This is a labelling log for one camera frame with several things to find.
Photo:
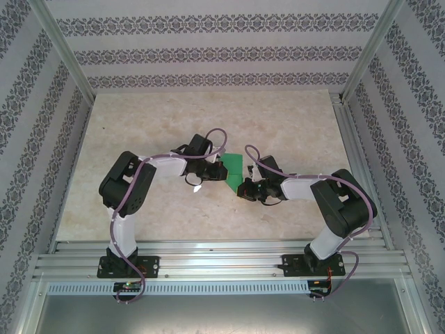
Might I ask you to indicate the green square paper sheet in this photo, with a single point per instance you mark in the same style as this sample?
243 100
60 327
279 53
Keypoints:
233 163

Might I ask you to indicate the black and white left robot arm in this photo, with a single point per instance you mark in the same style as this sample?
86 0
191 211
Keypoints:
121 188

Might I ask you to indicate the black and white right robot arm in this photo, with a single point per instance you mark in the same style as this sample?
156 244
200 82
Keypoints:
344 208

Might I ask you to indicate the grey metal sheet panel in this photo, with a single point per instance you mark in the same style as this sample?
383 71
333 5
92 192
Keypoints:
222 315

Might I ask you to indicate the right small circuit board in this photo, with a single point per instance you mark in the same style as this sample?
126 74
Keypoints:
319 291

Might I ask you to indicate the small circuit board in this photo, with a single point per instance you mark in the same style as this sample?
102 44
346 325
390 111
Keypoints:
128 286
319 291

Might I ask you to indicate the left small circuit board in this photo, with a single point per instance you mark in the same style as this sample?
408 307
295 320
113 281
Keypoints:
128 286

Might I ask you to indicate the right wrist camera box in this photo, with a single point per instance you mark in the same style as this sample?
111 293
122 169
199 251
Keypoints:
253 173

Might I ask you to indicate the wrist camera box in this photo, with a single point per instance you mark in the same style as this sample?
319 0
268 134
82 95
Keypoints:
253 173
215 156

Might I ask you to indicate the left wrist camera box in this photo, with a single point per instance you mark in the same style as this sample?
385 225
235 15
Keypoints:
215 156

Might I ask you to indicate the aluminium mounting rail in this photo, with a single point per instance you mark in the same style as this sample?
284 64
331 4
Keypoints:
222 259

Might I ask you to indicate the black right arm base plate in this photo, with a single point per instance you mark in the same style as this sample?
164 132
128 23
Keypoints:
292 266

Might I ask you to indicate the aluminium side rail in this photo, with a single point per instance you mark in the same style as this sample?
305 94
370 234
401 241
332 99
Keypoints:
358 163

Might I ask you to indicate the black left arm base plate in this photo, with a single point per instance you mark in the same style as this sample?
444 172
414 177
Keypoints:
153 266

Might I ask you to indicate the aluminium frame post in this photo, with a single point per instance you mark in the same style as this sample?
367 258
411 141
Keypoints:
62 48
372 48

